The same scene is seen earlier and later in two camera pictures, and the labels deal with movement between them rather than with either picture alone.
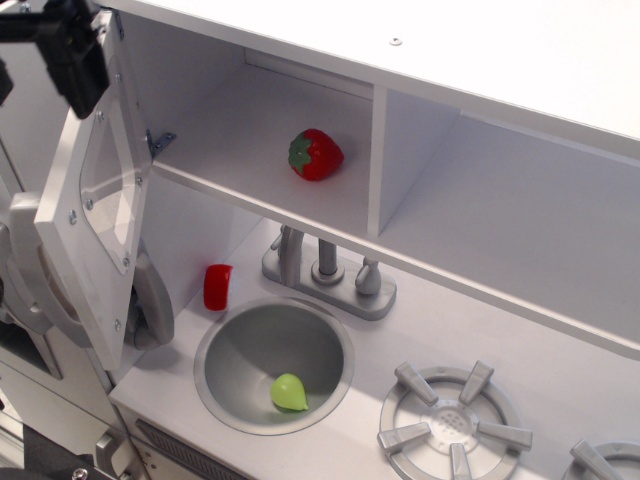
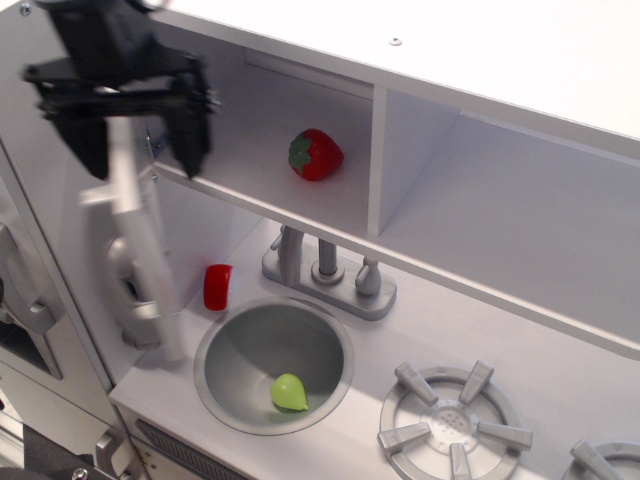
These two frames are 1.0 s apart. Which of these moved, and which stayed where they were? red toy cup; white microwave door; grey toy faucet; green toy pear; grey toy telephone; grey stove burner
Moved: grey toy telephone; white microwave door
Stayed: red toy cup; green toy pear; grey toy faucet; grey stove burner
